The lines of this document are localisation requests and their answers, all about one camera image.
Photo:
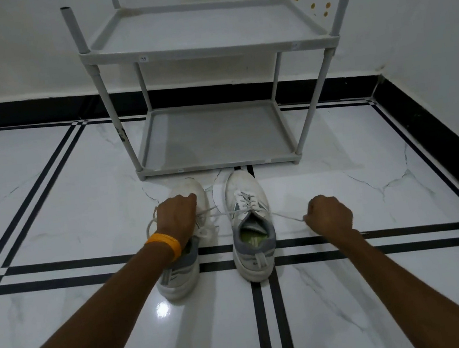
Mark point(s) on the person's right forearm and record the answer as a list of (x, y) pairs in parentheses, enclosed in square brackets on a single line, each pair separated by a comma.
[(402, 292)]

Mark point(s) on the orange wristband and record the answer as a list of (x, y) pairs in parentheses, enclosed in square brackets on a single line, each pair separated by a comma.
[(164, 241)]

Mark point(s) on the white shoelace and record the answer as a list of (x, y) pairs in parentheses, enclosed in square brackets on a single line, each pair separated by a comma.
[(247, 199), (206, 232)]

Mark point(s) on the grey two-tier shoe rack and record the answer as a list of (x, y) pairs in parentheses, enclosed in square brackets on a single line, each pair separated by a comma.
[(199, 30)]

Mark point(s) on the person's left forearm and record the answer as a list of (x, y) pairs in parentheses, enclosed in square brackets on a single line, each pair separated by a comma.
[(86, 339)]

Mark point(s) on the person's right hand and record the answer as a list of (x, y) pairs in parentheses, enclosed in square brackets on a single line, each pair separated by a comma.
[(331, 219)]

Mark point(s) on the person's left hand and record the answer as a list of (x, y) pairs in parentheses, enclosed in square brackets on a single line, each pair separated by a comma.
[(178, 220)]

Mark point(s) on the white sneaker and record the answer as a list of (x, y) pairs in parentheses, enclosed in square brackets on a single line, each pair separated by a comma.
[(177, 282), (241, 183)]

